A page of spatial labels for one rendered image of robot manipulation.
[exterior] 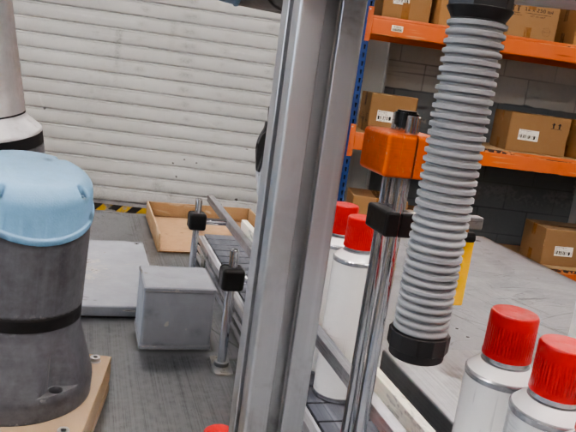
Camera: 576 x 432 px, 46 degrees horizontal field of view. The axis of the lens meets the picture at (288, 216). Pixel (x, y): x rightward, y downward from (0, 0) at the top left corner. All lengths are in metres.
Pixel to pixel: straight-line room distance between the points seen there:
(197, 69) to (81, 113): 0.87
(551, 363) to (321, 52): 0.24
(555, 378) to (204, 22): 4.50
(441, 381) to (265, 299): 0.44
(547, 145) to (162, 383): 4.04
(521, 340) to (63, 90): 4.61
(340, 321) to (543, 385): 0.32
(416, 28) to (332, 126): 3.82
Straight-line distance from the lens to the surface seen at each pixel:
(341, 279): 0.71
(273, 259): 0.46
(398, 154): 0.45
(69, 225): 0.65
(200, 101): 4.84
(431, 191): 0.37
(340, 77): 0.45
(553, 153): 4.73
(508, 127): 4.60
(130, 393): 0.84
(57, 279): 0.66
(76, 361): 0.71
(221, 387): 0.87
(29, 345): 0.68
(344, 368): 0.65
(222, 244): 1.31
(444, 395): 0.84
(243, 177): 4.89
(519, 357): 0.49
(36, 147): 0.78
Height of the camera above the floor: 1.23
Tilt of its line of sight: 12 degrees down
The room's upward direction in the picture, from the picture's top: 8 degrees clockwise
